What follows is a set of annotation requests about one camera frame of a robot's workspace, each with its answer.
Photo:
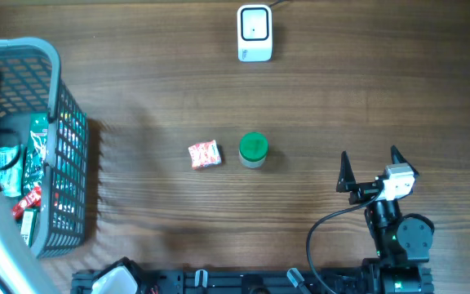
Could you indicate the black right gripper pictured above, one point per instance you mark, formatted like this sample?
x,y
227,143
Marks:
x,y
347,183

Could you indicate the green grip gloves package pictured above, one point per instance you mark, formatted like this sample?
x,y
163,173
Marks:
x,y
35,155

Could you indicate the mint toilet wipes pack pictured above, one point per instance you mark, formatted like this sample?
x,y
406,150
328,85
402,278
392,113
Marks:
x,y
11,170

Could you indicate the green lid jar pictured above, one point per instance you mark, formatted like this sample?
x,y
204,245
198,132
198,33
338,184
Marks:
x,y
253,149

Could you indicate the red snack stick packet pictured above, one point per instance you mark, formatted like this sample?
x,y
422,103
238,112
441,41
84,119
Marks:
x,y
31,199

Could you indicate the green white gum box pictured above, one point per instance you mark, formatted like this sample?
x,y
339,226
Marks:
x,y
28,223

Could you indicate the red white tissue pack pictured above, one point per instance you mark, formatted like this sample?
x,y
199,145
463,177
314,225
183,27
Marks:
x,y
204,154

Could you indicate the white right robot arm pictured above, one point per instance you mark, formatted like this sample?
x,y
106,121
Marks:
x,y
402,241

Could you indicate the white barcode scanner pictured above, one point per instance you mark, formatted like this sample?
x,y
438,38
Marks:
x,y
254,33

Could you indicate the grey plastic shopping basket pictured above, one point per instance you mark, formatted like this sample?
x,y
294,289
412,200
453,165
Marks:
x,y
38,112

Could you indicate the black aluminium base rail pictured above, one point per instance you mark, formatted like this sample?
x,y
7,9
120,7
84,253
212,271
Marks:
x,y
182,281

